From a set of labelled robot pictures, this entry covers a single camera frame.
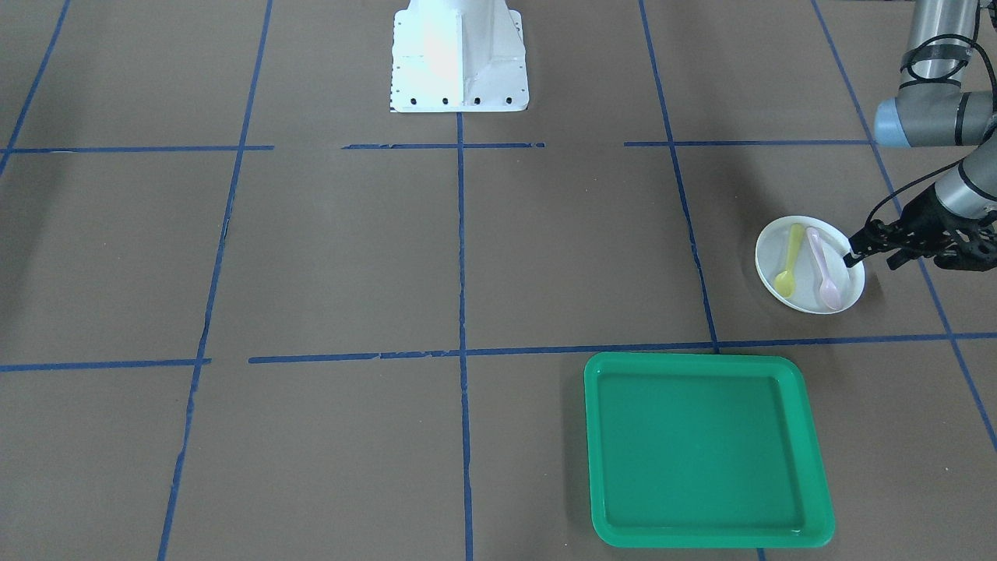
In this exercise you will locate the brown paper table cover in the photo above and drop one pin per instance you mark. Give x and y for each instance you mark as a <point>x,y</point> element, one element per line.
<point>249,313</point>

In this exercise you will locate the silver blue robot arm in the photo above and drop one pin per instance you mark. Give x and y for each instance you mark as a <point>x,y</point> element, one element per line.
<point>946,97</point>

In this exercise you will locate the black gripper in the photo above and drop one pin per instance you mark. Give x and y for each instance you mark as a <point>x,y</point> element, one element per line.
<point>921,219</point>

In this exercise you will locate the white round plate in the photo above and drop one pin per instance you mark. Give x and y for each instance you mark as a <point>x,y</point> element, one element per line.
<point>769,256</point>

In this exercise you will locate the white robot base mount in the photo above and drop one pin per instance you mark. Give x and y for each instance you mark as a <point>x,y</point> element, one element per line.
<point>450,56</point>

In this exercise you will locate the yellow plastic spoon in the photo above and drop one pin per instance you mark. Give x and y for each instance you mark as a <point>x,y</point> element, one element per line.
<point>784,281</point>

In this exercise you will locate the pink plastic spoon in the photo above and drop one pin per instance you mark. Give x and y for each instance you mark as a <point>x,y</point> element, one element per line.
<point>828,292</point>

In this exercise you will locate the green plastic tray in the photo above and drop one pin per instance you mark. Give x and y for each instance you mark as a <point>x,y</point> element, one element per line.
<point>696,451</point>

